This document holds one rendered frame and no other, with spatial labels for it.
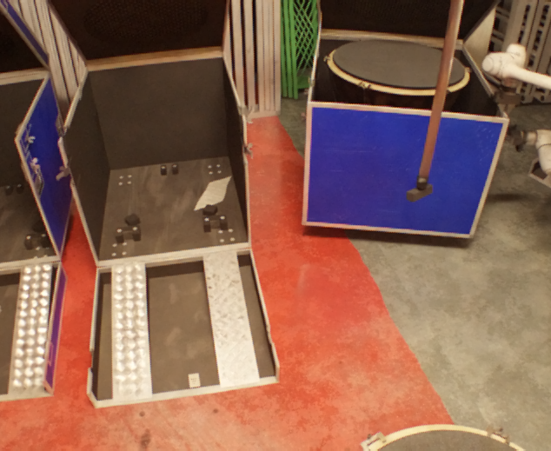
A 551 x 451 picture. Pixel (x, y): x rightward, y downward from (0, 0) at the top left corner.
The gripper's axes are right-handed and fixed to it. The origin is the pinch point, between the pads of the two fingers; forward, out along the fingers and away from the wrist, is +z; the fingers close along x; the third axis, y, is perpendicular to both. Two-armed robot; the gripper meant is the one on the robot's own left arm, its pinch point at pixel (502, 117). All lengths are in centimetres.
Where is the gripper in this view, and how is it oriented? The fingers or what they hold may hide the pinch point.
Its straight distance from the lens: 269.2
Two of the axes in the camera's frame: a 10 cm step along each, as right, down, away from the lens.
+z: -0.2, 8.7, 5.0
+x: 9.9, 0.8, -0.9
